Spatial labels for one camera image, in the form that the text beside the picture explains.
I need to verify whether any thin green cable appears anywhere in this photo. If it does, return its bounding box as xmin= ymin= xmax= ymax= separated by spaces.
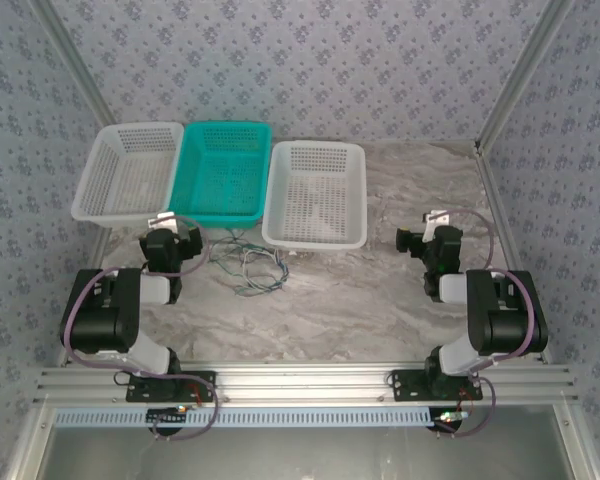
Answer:
xmin=208 ymin=228 xmax=261 ymax=281

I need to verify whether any teal plastic basket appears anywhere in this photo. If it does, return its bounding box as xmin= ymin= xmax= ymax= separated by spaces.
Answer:
xmin=165 ymin=120 xmax=274 ymax=231

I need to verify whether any white basket with sloped walls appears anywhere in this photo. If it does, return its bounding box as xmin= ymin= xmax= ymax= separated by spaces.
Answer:
xmin=70 ymin=121 xmax=186 ymax=229

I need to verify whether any white basket with rounded rim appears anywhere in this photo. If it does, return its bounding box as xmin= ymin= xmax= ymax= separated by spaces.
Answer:
xmin=261 ymin=139 xmax=369 ymax=251

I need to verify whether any small black circuit board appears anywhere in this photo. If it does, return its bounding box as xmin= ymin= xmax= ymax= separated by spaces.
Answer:
xmin=431 ymin=408 xmax=470 ymax=435
xmin=146 ymin=406 xmax=190 ymax=427

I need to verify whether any grey metal panel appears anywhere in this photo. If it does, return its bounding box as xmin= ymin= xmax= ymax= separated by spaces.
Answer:
xmin=4 ymin=403 xmax=599 ymax=480

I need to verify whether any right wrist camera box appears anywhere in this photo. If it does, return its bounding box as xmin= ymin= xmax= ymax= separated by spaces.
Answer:
xmin=421 ymin=209 xmax=452 ymax=242

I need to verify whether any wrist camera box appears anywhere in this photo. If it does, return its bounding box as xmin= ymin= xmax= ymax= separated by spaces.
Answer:
xmin=421 ymin=209 xmax=452 ymax=242
xmin=146 ymin=211 xmax=177 ymax=232

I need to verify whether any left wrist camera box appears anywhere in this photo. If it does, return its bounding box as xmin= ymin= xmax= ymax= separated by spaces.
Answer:
xmin=146 ymin=211 xmax=177 ymax=232

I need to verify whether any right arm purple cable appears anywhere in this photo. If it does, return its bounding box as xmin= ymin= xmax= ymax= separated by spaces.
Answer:
xmin=429 ymin=208 xmax=539 ymax=440

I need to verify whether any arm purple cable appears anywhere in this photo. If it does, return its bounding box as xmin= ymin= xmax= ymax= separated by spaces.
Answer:
xmin=429 ymin=208 xmax=539 ymax=440
xmin=61 ymin=214 xmax=221 ymax=442

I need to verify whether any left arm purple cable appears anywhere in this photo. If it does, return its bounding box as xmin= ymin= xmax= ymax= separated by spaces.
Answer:
xmin=61 ymin=214 xmax=221 ymax=442

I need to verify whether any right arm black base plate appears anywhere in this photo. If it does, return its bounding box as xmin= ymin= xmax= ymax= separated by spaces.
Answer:
xmin=390 ymin=369 xmax=484 ymax=402

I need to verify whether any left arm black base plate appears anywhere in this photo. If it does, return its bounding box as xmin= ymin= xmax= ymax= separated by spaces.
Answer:
xmin=126 ymin=370 xmax=217 ymax=402

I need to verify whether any aluminium mounting rail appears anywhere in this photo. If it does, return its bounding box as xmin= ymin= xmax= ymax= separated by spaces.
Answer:
xmin=34 ymin=363 xmax=579 ymax=405

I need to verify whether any aluminium frame post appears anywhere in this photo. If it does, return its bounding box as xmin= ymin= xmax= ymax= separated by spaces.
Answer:
xmin=473 ymin=0 xmax=579 ymax=151
xmin=29 ymin=0 xmax=119 ymax=129

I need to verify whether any white slotted cable duct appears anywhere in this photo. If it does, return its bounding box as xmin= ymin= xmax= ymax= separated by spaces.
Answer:
xmin=53 ymin=405 xmax=432 ymax=429

